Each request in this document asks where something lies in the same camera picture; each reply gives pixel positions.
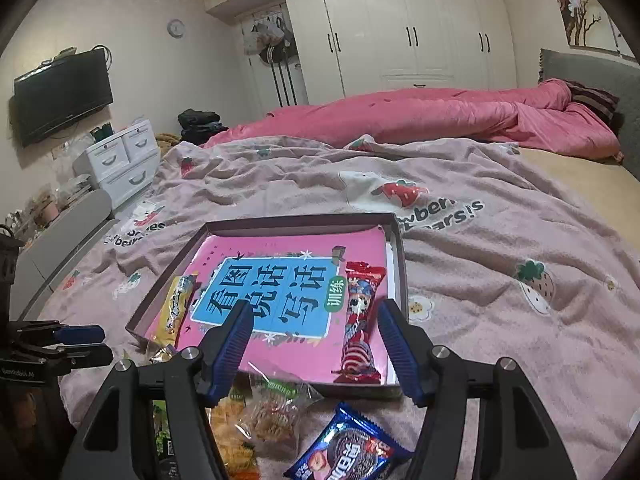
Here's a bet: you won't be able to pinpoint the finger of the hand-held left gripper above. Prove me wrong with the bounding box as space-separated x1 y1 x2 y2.
7 320 107 347
10 344 115 377

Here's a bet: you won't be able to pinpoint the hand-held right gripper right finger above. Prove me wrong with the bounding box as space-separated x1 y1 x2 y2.
376 300 583 480

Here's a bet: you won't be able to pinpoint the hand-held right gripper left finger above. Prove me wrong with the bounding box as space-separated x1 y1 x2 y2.
60 300 256 480

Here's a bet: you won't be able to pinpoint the shallow brown cardboard box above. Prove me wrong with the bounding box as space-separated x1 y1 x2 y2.
124 212 408 401

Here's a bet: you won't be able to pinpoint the clear bag of golden snacks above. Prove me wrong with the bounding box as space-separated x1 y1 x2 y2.
149 344 177 367

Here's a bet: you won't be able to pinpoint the red snack packet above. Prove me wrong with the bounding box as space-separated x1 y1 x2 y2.
332 261 387 386

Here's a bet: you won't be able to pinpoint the yellow snack packet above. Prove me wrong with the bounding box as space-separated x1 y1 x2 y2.
152 274 198 351

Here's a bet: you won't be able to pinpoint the clear cracker bag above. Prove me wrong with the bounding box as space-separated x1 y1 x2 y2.
235 374 326 461

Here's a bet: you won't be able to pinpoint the pink book with blue panel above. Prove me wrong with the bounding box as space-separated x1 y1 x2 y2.
175 227 396 386

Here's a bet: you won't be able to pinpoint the blue cookie packet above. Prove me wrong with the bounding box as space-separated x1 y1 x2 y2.
284 402 413 480

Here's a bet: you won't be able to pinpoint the pink printed blanket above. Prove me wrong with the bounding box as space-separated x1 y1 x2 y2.
37 135 640 480

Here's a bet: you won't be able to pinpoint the white drawer cabinet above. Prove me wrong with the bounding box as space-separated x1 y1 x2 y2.
74 121 162 210

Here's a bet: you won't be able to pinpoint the yellow woven basket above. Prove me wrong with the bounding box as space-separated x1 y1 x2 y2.
155 132 185 153

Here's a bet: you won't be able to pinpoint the dark clothes pile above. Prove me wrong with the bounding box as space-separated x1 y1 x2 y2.
177 108 228 146

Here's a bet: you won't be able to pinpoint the pink quilt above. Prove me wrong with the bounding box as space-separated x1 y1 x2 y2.
200 78 623 161

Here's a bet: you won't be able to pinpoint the beige bed sheet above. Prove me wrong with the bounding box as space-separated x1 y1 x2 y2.
520 147 640 261

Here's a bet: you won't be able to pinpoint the hanging bags and clothes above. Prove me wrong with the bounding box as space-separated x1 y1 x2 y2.
244 15 296 66

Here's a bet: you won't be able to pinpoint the dark striped pillow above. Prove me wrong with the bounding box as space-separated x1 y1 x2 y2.
565 80 621 126

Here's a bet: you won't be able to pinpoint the white wardrobe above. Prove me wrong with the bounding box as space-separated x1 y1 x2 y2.
205 0 518 106

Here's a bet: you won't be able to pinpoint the grey headboard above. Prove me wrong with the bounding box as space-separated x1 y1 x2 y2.
537 49 640 181

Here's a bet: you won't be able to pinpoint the black wall television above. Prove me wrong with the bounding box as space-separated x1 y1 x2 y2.
9 49 115 148

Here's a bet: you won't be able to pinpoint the floral wall painting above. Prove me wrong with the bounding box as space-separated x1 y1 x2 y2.
542 0 631 56

